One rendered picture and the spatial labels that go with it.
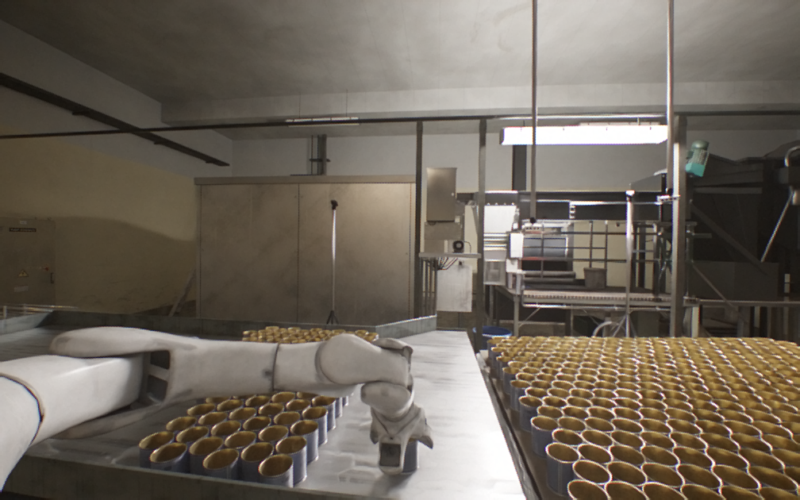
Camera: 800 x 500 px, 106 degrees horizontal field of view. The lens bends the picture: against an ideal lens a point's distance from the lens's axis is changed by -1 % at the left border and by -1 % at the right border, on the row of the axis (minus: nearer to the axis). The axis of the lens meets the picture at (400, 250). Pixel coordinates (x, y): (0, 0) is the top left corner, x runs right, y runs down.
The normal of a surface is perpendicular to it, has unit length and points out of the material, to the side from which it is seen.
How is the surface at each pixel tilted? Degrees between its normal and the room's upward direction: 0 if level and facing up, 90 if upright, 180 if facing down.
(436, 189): 90
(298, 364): 51
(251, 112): 90
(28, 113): 90
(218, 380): 93
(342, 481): 0
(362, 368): 62
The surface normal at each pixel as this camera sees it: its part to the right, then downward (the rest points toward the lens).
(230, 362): 0.29, -0.52
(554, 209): -0.11, 0.01
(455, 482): 0.01, -1.00
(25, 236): 0.99, 0.02
